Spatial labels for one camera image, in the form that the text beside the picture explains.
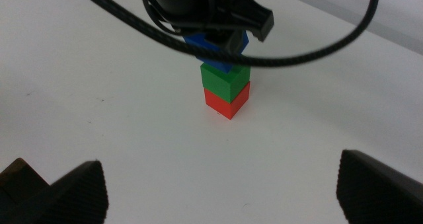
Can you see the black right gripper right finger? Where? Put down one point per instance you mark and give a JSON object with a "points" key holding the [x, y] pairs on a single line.
{"points": [[380, 194]]}

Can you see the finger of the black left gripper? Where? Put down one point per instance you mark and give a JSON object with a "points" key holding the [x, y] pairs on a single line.
{"points": [[229, 42]]}

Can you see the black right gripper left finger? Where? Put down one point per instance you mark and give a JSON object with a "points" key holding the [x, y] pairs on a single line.
{"points": [[76, 201]]}

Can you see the blue cube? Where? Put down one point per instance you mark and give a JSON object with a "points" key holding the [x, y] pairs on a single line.
{"points": [[193, 40]]}

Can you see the green cube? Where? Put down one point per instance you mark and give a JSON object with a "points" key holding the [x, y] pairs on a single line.
{"points": [[221, 83]]}

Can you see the red cube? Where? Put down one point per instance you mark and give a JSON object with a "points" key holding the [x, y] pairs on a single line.
{"points": [[228, 106]]}

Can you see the dark brown angular block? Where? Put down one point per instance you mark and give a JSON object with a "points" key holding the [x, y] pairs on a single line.
{"points": [[16, 181]]}

